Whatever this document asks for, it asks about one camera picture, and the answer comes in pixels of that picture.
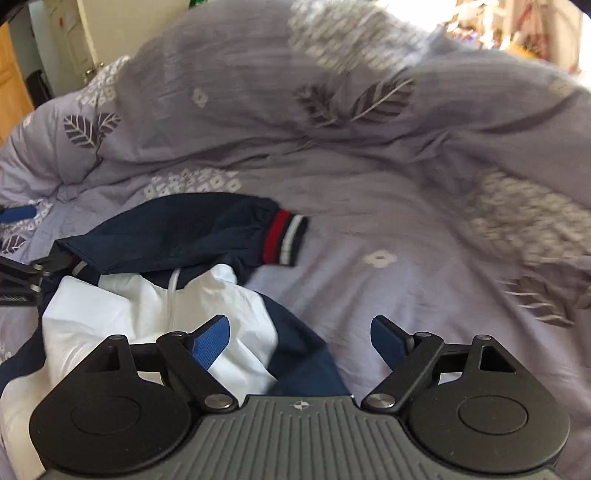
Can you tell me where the navy white track jacket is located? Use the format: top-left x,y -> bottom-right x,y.
1,193 -> 346,479

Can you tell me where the wooden wardrobe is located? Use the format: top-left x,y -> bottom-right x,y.
0,24 -> 34,145

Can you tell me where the white door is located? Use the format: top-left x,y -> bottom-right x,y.
45,0 -> 102,92

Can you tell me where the purple floral duvet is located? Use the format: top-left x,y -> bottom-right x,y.
1,1 -> 590,479

